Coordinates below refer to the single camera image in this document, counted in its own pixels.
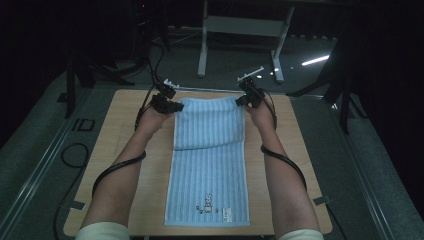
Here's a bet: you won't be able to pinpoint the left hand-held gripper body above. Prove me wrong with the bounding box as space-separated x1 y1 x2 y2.
149 78 184 115

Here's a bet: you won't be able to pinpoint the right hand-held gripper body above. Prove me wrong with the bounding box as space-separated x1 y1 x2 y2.
236 66 266 109

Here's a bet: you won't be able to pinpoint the blue striped towel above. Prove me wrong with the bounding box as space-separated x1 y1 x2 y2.
163 96 251 229

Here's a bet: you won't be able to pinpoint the person's left hand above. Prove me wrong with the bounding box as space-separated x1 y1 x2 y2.
136 107 175 135

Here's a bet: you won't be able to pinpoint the person's right hand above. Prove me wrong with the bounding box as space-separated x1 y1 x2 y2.
245 96 278 133

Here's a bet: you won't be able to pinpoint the dark equipment rack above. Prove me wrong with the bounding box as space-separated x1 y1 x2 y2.
131 0 172 68

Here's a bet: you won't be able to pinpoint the black metal stand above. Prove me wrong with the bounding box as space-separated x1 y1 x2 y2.
64 58 136 120
285 33 369 135

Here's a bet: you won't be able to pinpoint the grey tape piece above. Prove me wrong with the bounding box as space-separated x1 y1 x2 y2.
312 195 332 207
69 199 87 211

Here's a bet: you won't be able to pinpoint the pale left sleeve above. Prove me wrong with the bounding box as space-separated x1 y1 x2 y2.
74 221 131 240

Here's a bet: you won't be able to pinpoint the pale sleeve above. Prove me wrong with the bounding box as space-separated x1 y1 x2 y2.
277 228 325 240
74 221 131 240

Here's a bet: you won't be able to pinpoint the pale right sleeve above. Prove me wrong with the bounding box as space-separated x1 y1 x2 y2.
277 228 325 240

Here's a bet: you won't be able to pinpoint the black floor cables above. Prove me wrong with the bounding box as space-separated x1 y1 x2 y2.
145 42 169 92

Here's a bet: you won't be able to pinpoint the white desk frame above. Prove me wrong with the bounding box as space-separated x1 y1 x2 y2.
197 0 296 84

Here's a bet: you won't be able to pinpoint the right hand-held gripper cable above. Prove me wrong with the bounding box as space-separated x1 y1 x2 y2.
259 87 348 240

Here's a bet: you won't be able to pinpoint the hand-held gripper cable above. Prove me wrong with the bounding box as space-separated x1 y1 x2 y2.
52 83 160 240
259 87 348 240

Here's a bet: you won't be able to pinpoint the left hand-held gripper cable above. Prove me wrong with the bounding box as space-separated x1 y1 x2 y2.
52 83 160 240

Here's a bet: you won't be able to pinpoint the black cable loop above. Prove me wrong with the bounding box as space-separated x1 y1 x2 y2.
60 142 91 169

